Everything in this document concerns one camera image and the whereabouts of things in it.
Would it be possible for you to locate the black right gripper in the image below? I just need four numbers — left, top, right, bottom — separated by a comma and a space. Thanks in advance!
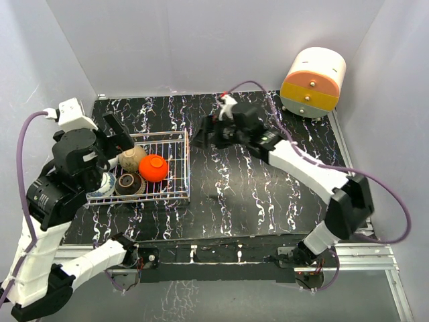
190, 115, 248, 151

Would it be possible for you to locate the beige bowl black interior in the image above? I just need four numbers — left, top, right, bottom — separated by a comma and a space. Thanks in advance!
119, 145, 147, 172

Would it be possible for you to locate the orange plastic bowl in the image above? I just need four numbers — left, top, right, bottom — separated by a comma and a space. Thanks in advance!
138, 154, 168, 182

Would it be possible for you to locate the blue floral porcelain bowl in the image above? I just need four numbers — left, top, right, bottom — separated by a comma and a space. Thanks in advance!
86, 172, 116, 199

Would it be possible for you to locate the brown patterned ceramic bowl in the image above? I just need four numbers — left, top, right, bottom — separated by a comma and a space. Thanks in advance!
115, 172, 146, 197

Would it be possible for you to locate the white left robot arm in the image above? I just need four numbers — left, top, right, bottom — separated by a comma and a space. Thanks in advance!
1, 98, 139, 321

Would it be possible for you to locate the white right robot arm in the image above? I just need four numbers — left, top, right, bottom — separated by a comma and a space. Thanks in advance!
192, 103, 374, 266

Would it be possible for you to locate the pastel round drawer cabinet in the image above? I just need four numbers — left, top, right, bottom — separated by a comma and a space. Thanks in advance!
280, 47, 347, 119

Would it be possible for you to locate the white wire dish rack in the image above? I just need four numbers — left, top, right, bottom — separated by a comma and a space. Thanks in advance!
85, 129, 190, 208

